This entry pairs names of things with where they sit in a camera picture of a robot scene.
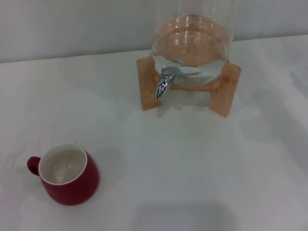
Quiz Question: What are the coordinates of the red ceramic cup white inside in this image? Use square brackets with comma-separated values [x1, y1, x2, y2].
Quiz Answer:
[26, 141, 100, 206]

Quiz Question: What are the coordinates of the chrome faucet tap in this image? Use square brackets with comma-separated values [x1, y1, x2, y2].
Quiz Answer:
[155, 66, 190, 100]

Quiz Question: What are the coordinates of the white tablecloth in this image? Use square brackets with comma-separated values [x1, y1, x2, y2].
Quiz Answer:
[0, 33, 308, 231]

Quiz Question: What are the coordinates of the wooden dispenser stand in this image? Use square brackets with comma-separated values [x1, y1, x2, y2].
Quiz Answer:
[136, 54, 242, 118]

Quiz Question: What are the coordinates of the clear glass water dispenser jar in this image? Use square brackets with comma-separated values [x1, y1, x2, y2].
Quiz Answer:
[150, 0, 236, 86]

